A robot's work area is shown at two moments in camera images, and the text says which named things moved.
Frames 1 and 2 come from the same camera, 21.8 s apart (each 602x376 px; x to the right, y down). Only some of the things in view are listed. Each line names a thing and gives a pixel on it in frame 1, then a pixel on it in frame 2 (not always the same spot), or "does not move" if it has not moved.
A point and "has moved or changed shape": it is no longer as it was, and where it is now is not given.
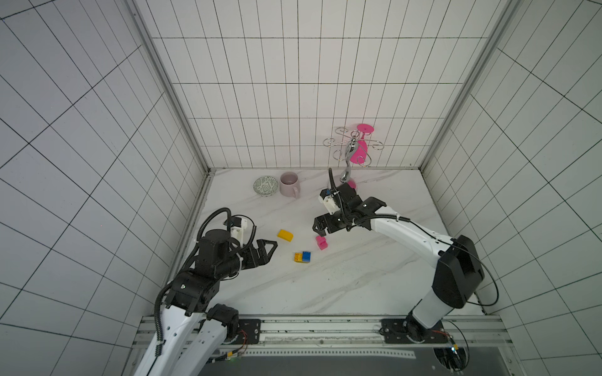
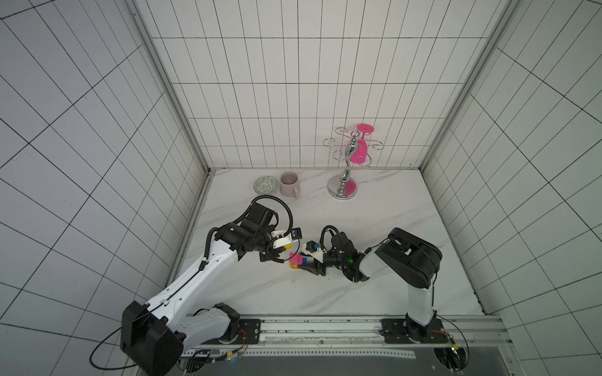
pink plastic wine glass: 360,154 does not move
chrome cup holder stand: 351,142 does not move
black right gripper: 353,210 -> 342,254
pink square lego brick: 321,242 has moved or changed shape
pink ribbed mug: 289,184 does not move
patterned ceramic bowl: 266,186 does not move
